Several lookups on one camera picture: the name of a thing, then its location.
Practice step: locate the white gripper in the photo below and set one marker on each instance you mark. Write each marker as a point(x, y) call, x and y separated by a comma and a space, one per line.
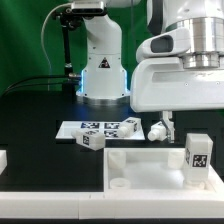
point(162, 84)

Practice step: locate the white square tabletop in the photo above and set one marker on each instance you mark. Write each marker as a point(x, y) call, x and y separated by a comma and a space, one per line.
point(152, 169)

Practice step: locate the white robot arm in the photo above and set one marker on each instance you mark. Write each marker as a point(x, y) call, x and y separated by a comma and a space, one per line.
point(192, 30)

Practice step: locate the white marker sheet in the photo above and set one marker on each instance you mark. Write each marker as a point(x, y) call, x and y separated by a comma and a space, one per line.
point(109, 129)

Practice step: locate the grey camera on stand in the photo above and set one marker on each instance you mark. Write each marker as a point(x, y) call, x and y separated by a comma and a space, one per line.
point(88, 7)

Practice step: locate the black camera stand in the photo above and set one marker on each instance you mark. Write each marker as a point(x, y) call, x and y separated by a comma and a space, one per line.
point(69, 22)

